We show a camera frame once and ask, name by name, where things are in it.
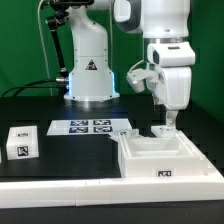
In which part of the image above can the white cable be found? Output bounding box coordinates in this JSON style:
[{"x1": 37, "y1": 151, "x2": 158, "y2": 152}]
[{"x1": 37, "y1": 0, "x2": 54, "y2": 97}]

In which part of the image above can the black camera stand pole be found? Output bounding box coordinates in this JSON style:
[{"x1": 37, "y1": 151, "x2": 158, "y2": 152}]
[{"x1": 46, "y1": 0, "x2": 69, "y2": 95}]

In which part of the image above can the white base tag plate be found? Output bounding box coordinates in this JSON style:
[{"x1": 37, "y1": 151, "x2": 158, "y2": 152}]
[{"x1": 47, "y1": 118, "x2": 132, "y2": 136}]

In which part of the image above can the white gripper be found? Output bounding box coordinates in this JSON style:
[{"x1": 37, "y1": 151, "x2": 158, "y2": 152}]
[{"x1": 146, "y1": 66, "x2": 191, "y2": 127}]

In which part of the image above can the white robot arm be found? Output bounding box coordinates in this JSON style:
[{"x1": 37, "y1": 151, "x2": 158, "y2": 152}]
[{"x1": 49, "y1": 0, "x2": 195, "y2": 127}]

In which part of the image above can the white cabinet body box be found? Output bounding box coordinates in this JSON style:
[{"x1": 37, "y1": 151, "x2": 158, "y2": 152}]
[{"x1": 110, "y1": 129, "x2": 208, "y2": 178}]

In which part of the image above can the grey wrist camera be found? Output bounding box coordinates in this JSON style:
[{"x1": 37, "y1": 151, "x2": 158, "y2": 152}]
[{"x1": 126, "y1": 69, "x2": 152, "y2": 93}]

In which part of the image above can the black cable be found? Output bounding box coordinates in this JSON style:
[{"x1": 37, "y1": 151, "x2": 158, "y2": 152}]
[{"x1": 0, "y1": 78, "x2": 69, "y2": 98}]

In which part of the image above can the white cabinet top block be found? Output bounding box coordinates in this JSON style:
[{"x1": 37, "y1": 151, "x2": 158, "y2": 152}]
[{"x1": 6, "y1": 126, "x2": 39, "y2": 160}]

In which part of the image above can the white L-shaped obstacle fence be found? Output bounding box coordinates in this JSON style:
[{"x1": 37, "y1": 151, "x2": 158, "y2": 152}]
[{"x1": 0, "y1": 129, "x2": 224, "y2": 210}]

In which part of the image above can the white cabinet door with tag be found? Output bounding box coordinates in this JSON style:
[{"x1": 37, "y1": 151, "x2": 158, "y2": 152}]
[{"x1": 151, "y1": 125, "x2": 176, "y2": 138}]

